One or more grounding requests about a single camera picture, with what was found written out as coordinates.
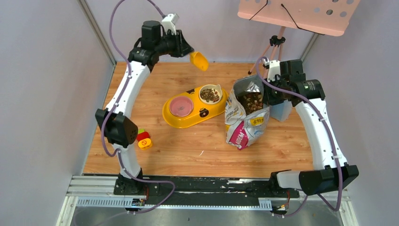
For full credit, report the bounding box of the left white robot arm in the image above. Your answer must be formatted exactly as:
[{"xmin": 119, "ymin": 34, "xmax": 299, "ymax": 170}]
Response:
[{"xmin": 95, "ymin": 18, "xmax": 194, "ymax": 195}]

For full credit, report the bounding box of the yellow plastic scoop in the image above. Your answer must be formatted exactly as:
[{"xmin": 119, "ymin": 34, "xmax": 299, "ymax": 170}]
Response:
[{"xmin": 190, "ymin": 51, "xmax": 209, "ymax": 71}]

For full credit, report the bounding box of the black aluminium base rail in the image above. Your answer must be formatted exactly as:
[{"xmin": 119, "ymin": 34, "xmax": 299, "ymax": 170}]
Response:
[{"xmin": 66, "ymin": 175, "xmax": 305, "ymax": 210}]

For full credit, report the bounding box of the pet food bag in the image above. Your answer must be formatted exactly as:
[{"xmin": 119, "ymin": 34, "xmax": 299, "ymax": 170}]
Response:
[{"xmin": 224, "ymin": 75, "xmax": 271, "ymax": 150}]

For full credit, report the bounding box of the pink music stand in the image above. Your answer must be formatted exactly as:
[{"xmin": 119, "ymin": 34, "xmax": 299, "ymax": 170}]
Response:
[{"xmin": 238, "ymin": 0, "xmax": 360, "ymax": 57}]

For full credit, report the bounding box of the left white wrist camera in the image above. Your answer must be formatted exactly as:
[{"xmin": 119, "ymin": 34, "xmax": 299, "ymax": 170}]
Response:
[{"xmin": 161, "ymin": 13, "xmax": 179, "ymax": 35}]

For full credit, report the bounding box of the red toy block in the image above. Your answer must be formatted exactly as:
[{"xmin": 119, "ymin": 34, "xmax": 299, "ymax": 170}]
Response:
[{"xmin": 136, "ymin": 129, "xmax": 151, "ymax": 141}]

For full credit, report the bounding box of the pet food kibble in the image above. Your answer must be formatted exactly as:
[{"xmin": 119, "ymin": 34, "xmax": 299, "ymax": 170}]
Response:
[{"xmin": 199, "ymin": 89, "xmax": 263, "ymax": 115}]

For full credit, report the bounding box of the yellow toy block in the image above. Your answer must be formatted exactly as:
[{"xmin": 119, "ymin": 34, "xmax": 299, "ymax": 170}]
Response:
[{"xmin": 138, "ymin": 138, "xmax": 153, "ymax": 150}]

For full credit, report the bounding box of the yellow double pet feeder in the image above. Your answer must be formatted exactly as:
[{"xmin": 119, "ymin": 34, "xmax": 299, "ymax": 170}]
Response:
[{"xmin": 162, "ymin": 86, "xmax": 228, "ymax": 129}]

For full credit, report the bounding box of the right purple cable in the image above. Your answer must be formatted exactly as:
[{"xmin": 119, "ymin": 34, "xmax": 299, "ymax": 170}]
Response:
[{"xmin": 255, "ymin": 56, "xmax": 343, "ymax": 218}]

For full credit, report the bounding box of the pink bowl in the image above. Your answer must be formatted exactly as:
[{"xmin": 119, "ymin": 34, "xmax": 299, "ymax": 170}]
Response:
[{"xmin": 169, "ymin": 96, "xmax": 194, "ymax": 117}]

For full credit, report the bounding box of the cream bowl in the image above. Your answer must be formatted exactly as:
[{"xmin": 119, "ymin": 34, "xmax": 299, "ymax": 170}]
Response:
[{"xmin": 199, "ymin": 84, "xmax": 223, "ymax": 105}]

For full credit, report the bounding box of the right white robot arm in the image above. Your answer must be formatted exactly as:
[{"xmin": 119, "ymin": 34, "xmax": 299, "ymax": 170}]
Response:
[{"xmin": 261, "ymin": 57, "xmax": 359, "ymax": 197}]

